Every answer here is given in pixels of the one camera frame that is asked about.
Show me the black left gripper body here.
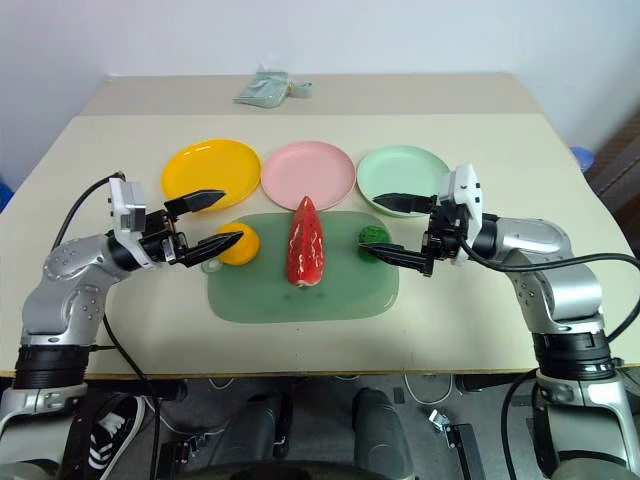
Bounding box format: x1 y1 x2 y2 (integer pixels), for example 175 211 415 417
139 208 190 267

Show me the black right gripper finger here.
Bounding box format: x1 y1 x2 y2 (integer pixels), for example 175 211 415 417
356 242 436 277
373 192 438 216

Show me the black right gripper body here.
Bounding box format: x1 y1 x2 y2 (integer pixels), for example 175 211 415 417
421 196 472 262

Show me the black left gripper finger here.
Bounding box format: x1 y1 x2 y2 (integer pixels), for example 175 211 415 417
176 231 247 269
164 189 227 218

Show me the yellow plate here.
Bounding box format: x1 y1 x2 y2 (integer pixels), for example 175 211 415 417
160 138 263 214

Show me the small green vegetable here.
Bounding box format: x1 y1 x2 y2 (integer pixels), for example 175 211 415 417
356 225 389 263

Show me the light green plate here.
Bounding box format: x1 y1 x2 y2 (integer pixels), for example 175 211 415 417
356 144 452 218

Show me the yellow toy fruit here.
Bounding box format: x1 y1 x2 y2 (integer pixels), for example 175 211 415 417
214 223 261 266

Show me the pink plate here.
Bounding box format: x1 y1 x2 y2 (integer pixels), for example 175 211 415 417
261 140 358 213

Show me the translucent green cutting board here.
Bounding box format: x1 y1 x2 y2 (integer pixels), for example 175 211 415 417
201 210 401 325

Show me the pale green fabric pouch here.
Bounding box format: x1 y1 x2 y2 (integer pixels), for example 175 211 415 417
231 68 314 109

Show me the blue round container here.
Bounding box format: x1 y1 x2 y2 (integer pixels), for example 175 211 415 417
569 145 596 175

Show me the small caster wheel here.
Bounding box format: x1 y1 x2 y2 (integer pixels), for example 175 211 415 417
426 406 450 434

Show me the dark rounded shape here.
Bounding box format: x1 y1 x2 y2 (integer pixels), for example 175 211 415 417
209 391 294 480
351 386 410 480

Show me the brown wooden furniture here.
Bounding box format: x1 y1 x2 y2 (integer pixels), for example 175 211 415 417
583 106 640 229

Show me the black and white sneaker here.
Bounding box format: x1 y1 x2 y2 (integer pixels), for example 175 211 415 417
86 394 147 472

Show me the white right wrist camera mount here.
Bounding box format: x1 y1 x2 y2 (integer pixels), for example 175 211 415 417
436 162 484 265

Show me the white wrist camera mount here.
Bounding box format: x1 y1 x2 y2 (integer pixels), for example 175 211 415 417
106 177 150 251
436 162 484 265

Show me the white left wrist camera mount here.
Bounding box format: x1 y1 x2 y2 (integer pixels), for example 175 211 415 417
106 177 150 251

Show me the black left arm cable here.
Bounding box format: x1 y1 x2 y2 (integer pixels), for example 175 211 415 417
51 171 126 254

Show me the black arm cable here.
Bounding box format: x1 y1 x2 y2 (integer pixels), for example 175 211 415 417
51 171 126 254
459 238 640 480

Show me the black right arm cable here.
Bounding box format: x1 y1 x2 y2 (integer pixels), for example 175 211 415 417
459 238 640 480

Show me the white floor cable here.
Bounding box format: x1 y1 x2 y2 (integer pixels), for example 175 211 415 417
402 372 455 407

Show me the black flat floor bracket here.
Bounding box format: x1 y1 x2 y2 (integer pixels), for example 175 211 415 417
443 422 485 480

